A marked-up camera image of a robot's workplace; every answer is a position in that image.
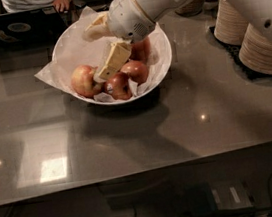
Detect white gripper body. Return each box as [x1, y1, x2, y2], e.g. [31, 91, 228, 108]
[107, 0, 156, 43]

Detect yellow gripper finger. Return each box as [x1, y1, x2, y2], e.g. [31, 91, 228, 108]
[82, 12, 113, 42]
[96, 40, 132, 82]

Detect yellow-red apple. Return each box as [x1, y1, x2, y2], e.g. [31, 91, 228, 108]
[71, 65, 104, 98]

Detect large red apple with sticker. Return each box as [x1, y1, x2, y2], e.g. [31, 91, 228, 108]
[130, 38, 151, 63]

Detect white bowl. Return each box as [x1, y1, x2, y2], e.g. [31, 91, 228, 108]
[46, 2, 179, 114]

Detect red apple right front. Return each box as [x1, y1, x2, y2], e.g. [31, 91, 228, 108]
[121, 60, 149, 85]

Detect red apple front with sticker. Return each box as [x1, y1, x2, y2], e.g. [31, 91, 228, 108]
[104, 72, 132, 100]

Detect person left hand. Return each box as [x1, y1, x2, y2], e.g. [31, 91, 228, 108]
[52, 0, 70, 13]

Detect white paper liner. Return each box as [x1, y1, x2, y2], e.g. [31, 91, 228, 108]
[26, 0, 176, 114]

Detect person torso grey shirt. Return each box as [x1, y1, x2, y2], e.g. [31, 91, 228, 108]
[2, 0, 55, 13]

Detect black laptop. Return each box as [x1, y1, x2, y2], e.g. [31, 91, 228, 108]
[0, 6, 68, 47]

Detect tall stack paper plates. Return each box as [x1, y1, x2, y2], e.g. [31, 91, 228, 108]
[214, 0, 248, 46]

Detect black mat under plates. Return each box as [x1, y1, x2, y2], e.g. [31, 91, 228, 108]
[210, 27, 272, 79]

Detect front stack paper plates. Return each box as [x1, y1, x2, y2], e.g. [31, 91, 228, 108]
[239, 24, 272, 75]

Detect dark box under table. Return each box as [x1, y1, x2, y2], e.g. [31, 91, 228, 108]
[184, 179, 255, 216]

